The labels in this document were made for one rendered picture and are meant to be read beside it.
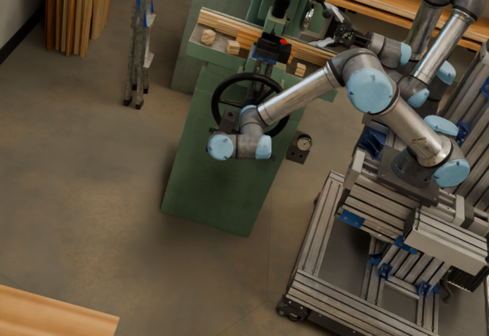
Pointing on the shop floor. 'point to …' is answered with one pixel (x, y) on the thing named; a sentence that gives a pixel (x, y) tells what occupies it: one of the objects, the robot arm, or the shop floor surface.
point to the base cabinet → (220, 174)
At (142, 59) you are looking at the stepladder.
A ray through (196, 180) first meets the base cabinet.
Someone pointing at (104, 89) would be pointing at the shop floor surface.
